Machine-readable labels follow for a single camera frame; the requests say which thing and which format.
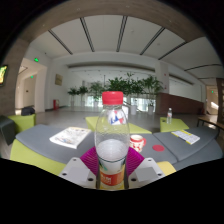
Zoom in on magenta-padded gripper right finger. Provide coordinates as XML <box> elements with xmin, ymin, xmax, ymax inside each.
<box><xmin>125</xmin><ymin>146</ymin><xmax>167</xmax><ymax>190</ymax></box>

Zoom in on clear red-capped water bottle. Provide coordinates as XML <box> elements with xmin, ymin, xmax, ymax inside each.
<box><xmin>94</xmin><ymin>90</ymin><xmax>131</xmax><ymax>191</ymax></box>

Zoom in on long lime green table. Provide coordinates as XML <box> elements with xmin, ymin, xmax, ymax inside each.
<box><xmin>85</xmin><ymin>115</ymin><xmax>153</xmax><ymax>135</ymax></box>

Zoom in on dark grey chair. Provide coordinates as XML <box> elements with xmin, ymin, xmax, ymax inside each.
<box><xmin>0</xmin><ymin>115</ymin><xmax>17</xmax><ymax>146</ymax></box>

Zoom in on square lime green table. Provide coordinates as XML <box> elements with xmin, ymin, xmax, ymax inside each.
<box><xmin>159</xmin><ymin>116</ymin><xmax>190</xmax><ymax>133</ymax></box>

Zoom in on framed wall picture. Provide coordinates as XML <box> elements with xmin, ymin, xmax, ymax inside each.
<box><xmin>54</xmin><ymin>73</ymin><xmax>64</xmax><ymax>87</ymax></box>

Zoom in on small clear water bottle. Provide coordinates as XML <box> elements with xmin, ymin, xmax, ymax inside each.
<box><xmin>166</xmin><ymin>107</ymin><xmax>173</xmax><ymax>125</ymax></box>

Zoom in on flat round red coaster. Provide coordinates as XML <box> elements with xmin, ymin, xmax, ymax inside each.
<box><xmin>151</xmin><ymin>144</ymin><xmax>166</xmax><ymax>153</ymax></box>

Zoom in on wall display screen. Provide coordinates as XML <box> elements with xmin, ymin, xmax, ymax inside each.
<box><xmin>0</xmin><ymin>64</ymin><xmax>9</xmax><ymax>86</ymax></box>

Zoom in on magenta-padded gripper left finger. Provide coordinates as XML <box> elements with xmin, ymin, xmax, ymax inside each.
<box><xmin>58</xmin><ymin>146</ymin><xmax>100</xmax><ymax>190</ymax></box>

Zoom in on wooden bench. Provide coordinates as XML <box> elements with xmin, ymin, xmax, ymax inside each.
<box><xmin>196</xmin><ymin>114</ymin><xmax>224</xmax><ymax>131</ymax></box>

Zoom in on group of potted plants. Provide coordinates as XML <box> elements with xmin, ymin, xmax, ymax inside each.
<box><xmin>67</xmin><ymin>73</ymin><xmax>164</xmax><ymax>116</ymax></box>

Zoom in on black bag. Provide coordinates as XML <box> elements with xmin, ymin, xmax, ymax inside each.
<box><xmin>20</xmin><ymin>106</ymin><xmax>36</xmax><ymax>117</ymax></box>

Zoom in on red fire extinguisher box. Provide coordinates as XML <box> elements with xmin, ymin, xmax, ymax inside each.
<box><xmin>52</xmin><ymin>98</ymin><xmax>60</xmax><ymax>111</ymax></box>

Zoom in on white yellow brochure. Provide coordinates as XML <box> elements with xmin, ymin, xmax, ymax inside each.
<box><xmin>170</xmin><ymin>129</ymin><xmax>201</xmax><ymax>146</ymax></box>

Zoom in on open white magazine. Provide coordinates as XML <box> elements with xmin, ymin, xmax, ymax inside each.
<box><xmin>49</xmin><ymin>126</ymin><xmax>92</xmax><ymax>150</ymax></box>

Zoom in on white red patterned mug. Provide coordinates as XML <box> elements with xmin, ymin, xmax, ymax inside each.
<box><xmin>129</xmin><ymin>134</ymin><xmax>147</xmax><ymax>153</ymax></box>

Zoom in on lime green armchair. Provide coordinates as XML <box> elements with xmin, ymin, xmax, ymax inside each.
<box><xmin>7</xmin><ymin>113</ymin><xmax>37</xmax><ymax>134</ymax></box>

